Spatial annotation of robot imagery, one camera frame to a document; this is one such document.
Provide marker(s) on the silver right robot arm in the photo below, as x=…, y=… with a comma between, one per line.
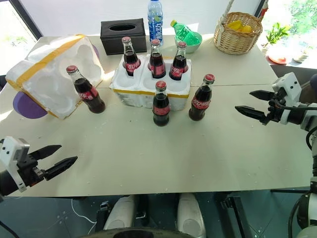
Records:
x=309, y=116

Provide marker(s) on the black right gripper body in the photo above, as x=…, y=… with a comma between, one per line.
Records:
x=274, y=111

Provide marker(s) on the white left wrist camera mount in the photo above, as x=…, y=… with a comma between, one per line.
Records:
x=11, y=151

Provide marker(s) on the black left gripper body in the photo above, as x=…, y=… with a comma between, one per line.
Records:
x=29, y=171

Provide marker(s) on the white foam bottle tray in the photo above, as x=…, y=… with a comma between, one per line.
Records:
x=133, y=85

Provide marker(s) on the black tissue box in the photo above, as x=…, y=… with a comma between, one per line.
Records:
x=116, y=39

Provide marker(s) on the green plastic soda bottle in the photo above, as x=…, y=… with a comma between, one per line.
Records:
x=185, y=32

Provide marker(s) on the black table frame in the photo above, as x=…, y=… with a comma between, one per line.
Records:
x=236, y=210

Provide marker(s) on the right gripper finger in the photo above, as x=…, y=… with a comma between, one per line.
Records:
x=252, y=112
x=263, y=95

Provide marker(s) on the green bowl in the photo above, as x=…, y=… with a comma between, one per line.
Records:
x=192, y=47

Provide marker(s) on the white robot foot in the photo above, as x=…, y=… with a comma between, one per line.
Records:
x=120, y=213
x=189, y=215

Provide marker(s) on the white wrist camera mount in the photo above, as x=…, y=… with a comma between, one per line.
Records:
x=11, y=151
x=289, y=84

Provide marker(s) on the blue plastic drink bottle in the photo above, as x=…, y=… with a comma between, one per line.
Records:
x=155, y=22

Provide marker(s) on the white foam lid yellow tape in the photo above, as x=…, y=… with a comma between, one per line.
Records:
x=44, y=77

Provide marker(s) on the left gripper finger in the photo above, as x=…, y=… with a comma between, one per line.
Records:
x=60, y=165
x=47, y=151

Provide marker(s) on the black window frame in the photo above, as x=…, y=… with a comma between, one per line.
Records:
x=28, y=17

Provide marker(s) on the glass cola bottle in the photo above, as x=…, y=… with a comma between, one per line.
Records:
x=131, y=60
x=157, y=62
x=88, y=95
x=201, y=101
x=161, y=106
x=178, y=64

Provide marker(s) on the red plate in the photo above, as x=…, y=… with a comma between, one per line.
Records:
x=278, y=59

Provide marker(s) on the purple round disc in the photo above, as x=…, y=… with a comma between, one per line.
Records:
x=28, y=107

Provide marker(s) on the white right robot foot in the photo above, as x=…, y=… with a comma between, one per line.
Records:
x=189, y=215

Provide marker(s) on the green potted plant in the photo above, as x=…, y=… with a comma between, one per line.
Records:
x=278, y=33

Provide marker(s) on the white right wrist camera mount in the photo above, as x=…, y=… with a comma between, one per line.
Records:
x=289, y=84

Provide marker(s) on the yellow fruit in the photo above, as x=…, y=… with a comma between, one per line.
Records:
x=239, y=26

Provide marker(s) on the white left robot foot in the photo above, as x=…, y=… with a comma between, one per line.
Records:
x=120, y=213

